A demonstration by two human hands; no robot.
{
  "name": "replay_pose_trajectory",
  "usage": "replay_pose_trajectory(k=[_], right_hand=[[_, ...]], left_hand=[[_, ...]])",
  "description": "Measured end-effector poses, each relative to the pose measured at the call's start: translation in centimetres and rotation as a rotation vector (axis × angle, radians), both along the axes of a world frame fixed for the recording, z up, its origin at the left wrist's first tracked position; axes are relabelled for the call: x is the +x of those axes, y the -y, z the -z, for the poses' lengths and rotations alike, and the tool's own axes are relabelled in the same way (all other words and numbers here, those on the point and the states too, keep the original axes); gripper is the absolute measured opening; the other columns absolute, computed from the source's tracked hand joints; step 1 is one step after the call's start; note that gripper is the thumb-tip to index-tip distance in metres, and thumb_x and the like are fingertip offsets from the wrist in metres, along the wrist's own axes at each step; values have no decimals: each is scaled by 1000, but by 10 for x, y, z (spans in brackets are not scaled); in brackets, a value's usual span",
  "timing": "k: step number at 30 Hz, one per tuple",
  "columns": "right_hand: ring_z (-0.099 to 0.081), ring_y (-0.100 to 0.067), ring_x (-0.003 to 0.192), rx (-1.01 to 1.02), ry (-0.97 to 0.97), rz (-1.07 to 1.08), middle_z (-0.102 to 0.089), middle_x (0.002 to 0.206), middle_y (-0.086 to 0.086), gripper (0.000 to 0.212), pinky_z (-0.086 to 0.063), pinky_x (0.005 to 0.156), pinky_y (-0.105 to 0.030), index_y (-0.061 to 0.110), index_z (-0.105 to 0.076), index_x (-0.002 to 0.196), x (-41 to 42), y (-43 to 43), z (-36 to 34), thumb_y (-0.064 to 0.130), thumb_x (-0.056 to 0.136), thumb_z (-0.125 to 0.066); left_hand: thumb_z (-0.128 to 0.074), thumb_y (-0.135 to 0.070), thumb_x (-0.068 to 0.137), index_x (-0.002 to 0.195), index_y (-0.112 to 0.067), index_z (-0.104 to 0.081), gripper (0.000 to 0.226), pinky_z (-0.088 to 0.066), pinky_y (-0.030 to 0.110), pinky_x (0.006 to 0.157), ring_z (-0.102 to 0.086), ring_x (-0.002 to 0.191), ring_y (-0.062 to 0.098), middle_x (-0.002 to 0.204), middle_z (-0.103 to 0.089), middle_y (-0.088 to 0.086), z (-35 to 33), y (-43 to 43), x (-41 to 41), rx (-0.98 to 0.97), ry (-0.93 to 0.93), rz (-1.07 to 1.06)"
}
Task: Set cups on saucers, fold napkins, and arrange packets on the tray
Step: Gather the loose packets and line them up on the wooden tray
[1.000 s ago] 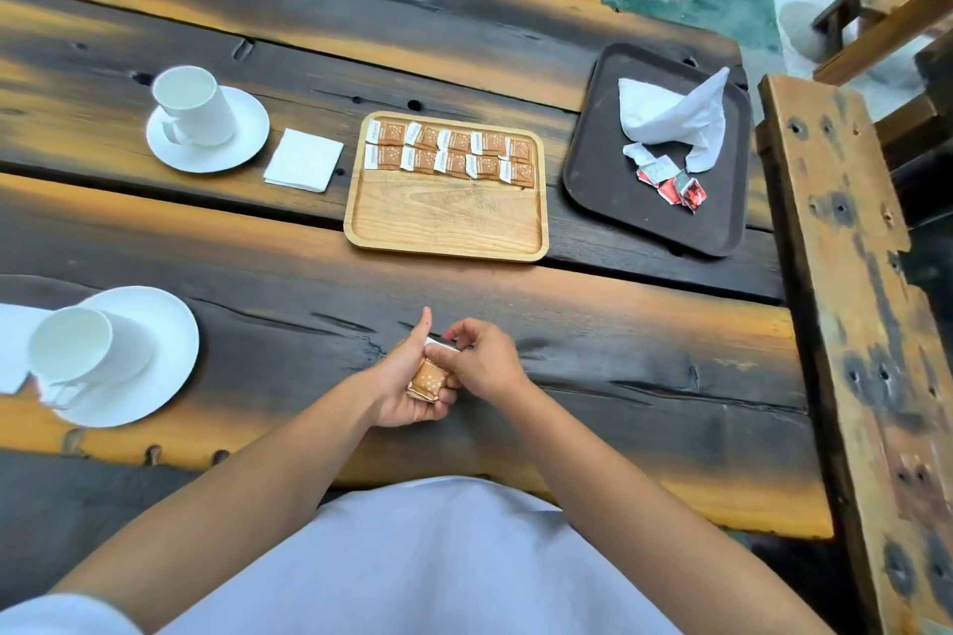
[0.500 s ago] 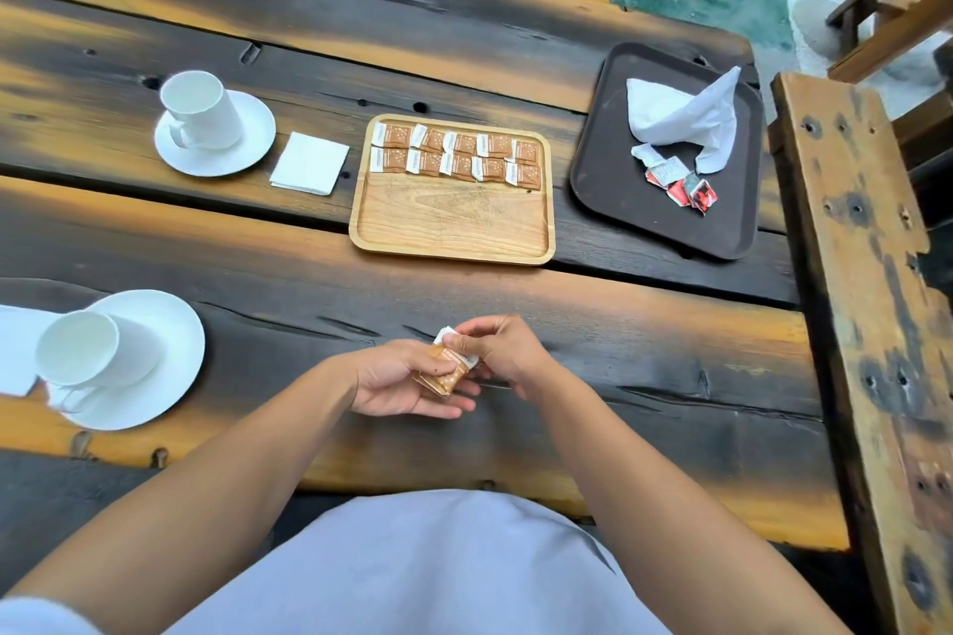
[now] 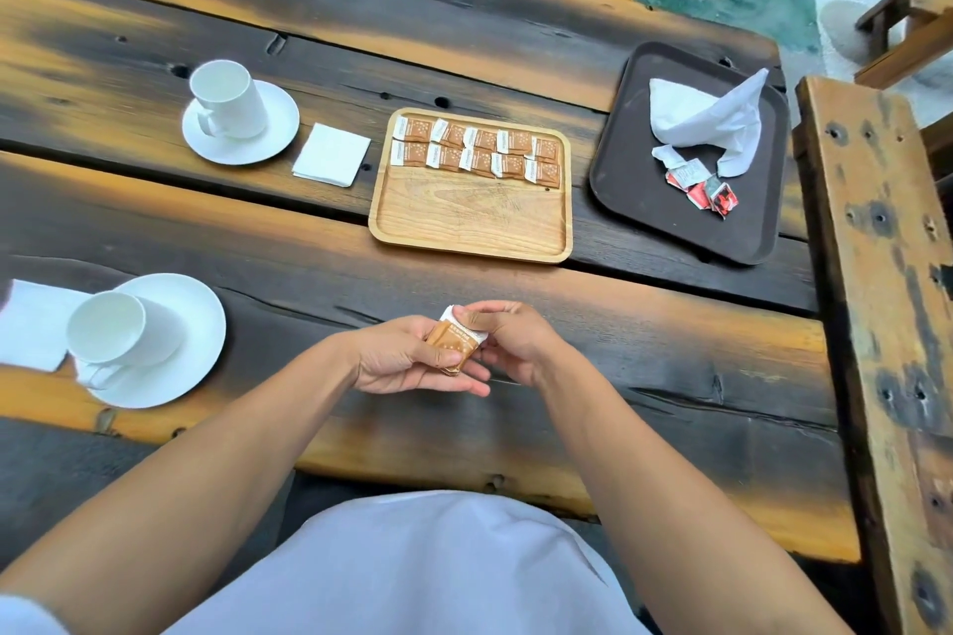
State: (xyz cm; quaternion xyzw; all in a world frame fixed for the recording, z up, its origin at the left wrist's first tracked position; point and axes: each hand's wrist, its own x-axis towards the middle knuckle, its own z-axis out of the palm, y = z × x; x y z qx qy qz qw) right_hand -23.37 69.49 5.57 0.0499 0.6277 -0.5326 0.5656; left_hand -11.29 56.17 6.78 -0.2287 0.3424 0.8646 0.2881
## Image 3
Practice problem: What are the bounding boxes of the person's left hand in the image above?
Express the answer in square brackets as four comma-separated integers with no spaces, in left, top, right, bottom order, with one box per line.
[347,315,493,398]

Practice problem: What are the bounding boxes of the person's right hand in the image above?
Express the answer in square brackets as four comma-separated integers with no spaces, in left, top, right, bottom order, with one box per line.
[453,300,572,388]

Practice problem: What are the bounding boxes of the brown sugar sachet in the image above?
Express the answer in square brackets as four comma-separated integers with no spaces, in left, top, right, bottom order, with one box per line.
[423,305,489,377]

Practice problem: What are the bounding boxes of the person's right forearm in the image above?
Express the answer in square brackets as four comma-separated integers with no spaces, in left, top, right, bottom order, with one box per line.
[535,348,856,635]

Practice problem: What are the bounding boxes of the person's left forearm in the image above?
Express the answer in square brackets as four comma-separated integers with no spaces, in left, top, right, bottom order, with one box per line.
[0,329,360,635]

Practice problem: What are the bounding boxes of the light wooden tray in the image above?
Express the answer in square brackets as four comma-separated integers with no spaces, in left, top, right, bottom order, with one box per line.
[368,107,574,265]

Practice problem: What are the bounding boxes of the rows of brown packets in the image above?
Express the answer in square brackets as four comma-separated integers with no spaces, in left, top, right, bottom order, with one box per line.
[390,116,561,190]

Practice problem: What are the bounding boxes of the dark brown plastic tray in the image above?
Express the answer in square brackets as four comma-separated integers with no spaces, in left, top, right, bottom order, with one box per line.
[588,41,791,266]

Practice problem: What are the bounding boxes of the person's white shirt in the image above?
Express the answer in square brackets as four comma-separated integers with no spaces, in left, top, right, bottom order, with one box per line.
[0,491,650,635]

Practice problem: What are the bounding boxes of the white paper napkin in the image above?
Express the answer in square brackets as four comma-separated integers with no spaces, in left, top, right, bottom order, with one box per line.
[291,123,372,189]
[0,279,92,374]

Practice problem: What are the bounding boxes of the white ceramic saucer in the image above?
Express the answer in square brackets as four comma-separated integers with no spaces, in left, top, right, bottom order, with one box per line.
[182,79,301,167]
[74,273,227,410]

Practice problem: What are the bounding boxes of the torn white red wrapper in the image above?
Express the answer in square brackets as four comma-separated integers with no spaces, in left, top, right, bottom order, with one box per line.
[665,157,713,193]

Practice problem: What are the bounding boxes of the torn red grey wrapper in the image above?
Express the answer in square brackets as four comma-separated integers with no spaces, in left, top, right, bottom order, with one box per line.
[703,175,740,219]

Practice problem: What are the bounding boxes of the crumpled white napkin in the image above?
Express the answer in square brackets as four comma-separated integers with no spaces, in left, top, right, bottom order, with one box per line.
[648,67,770,179]

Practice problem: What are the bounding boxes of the white ceramic cup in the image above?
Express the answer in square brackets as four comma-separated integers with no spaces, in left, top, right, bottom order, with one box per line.
[66,291,187,390]
[188,59,268,140]

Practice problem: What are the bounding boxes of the weathered wooden bench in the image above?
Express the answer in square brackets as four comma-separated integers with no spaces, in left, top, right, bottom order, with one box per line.
[791,75,953,635]

